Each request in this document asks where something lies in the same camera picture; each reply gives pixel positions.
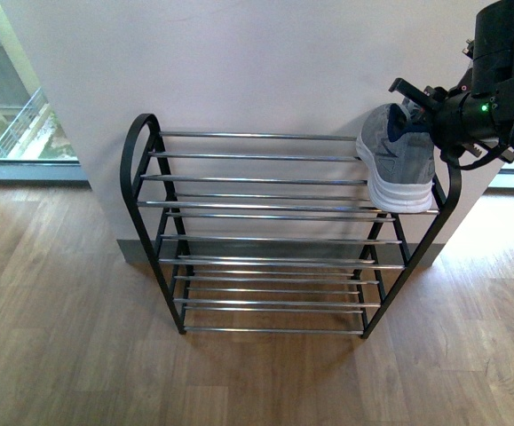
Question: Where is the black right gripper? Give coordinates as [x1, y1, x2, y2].
[389, 77, 514, 164]

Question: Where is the grey sneaker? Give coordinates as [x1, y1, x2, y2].
[356, 103, 435, 214]

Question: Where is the black metal shoe rack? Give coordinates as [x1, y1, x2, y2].
[120, 114, 462, 337]

